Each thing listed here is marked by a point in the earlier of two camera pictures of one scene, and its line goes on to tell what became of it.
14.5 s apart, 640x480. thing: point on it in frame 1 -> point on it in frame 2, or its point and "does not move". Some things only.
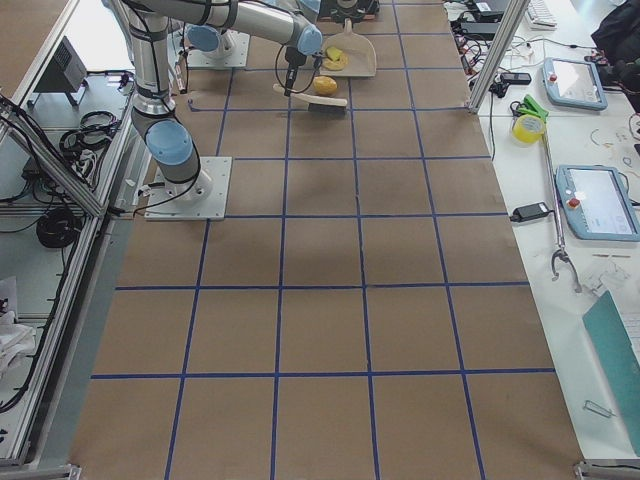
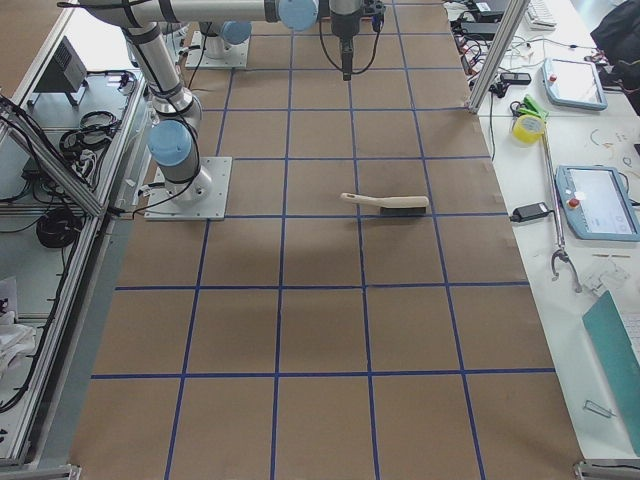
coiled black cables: [58, 227] does not move
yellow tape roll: [528, 128] does not move
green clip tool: [530, 107] does not move
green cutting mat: [620, 361] does not move
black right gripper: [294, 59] -> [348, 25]
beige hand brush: [316, 105] -> [402, 205]
